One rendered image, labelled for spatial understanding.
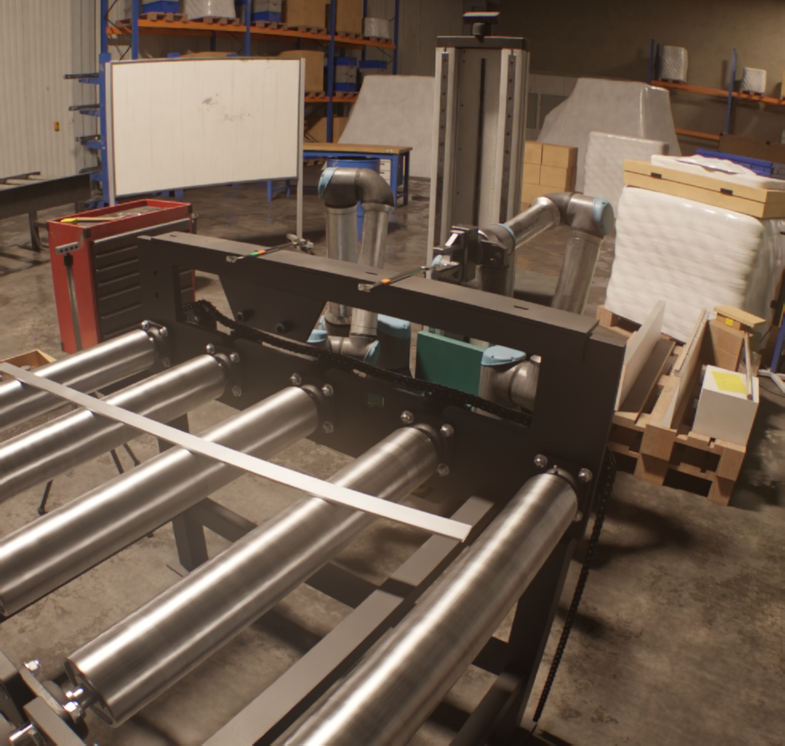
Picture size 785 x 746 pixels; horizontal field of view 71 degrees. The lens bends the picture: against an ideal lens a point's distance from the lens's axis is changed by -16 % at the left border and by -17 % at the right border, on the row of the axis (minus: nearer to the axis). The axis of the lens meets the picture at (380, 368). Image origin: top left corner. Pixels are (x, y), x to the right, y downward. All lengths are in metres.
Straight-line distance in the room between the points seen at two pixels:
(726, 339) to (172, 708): 3.17
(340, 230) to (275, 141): 4.03
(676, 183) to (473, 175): 2.36
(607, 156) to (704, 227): 5.15
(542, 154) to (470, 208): 7.12
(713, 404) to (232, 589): 2.29
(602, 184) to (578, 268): 7.32
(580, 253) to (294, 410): 1.12
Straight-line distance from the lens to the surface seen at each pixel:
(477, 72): 2.33
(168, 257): 1.74
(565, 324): 1.14
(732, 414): 2.85
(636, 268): 4.65
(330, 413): 1.46
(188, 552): 2.24
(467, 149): 2.34
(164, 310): 1.83
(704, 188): 4.36
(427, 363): 2.50
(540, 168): 9.47
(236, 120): 6.08
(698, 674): 2.18
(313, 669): 0.96
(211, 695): 1.93
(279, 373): 1.54
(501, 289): 1.70
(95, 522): 1.09
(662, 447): 2.89
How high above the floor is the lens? 1.53
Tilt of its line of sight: 24 degrees down
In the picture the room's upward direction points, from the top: 2 degrees clockwise
